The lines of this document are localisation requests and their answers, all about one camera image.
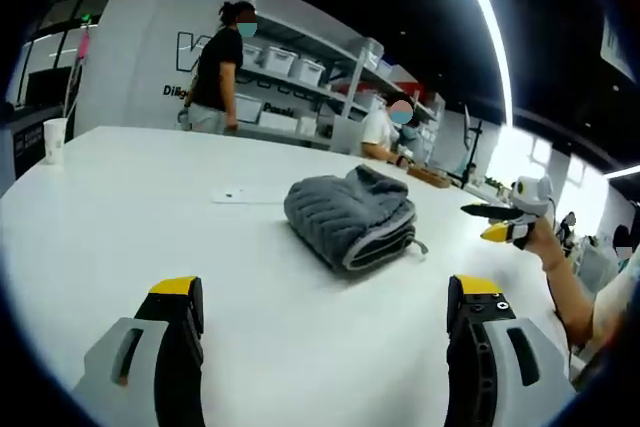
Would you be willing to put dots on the grey towel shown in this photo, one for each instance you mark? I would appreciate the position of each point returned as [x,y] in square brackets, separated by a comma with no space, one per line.
[350,217]

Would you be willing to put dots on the white paper cup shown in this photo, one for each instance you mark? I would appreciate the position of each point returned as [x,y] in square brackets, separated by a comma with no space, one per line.
[53,142]

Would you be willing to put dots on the grey laptop lid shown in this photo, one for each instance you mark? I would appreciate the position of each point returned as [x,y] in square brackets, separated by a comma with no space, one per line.
[345,134]

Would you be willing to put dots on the white metal shelf rack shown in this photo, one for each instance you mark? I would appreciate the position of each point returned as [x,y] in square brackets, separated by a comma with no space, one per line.
[330,82]

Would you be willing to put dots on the white storage bin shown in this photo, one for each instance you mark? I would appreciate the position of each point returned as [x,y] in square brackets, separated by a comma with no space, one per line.
[307,70]
[276,58]
[248,108]
[250,54]

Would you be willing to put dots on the white paper sheet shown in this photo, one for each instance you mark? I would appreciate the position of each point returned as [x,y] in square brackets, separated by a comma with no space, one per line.
[245,194]

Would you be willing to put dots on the wooden tray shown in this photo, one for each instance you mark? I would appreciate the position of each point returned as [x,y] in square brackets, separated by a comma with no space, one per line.
[429,176]

